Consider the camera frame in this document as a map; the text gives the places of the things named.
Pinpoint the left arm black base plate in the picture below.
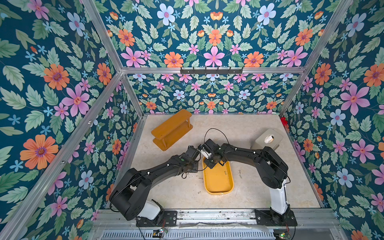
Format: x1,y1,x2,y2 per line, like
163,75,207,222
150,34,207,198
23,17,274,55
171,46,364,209
136,210,178,228

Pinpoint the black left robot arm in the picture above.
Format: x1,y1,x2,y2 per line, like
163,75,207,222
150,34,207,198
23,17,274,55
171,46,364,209
109,146,201,224

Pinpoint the yellow plastic storage tray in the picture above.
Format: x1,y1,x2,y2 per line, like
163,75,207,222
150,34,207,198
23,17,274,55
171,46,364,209
203,162,235,195

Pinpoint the black camera cable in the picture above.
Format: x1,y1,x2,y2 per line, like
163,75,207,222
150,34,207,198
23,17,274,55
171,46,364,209
203,127,231,145

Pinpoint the beige tissue box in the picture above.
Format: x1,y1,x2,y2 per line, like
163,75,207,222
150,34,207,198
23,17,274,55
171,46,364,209
251,129,283,150

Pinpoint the small circuit board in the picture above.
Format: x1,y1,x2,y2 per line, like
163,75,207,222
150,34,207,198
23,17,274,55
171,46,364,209
151,229,168,239

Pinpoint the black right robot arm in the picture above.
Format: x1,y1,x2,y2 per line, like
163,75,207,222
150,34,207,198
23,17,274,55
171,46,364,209
198,139,289,216

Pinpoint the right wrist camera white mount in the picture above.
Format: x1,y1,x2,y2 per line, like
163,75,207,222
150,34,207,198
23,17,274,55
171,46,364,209
200,148,212,160

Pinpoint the orange wooden two-tier shelf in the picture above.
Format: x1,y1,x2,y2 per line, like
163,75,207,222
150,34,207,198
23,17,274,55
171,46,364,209
151,109,193,151

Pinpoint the black hook rail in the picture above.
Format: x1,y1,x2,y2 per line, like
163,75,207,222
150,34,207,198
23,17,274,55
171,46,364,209
180,67,244,75

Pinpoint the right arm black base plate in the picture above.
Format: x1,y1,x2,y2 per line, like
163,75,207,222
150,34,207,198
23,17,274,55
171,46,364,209
255,208,298,227

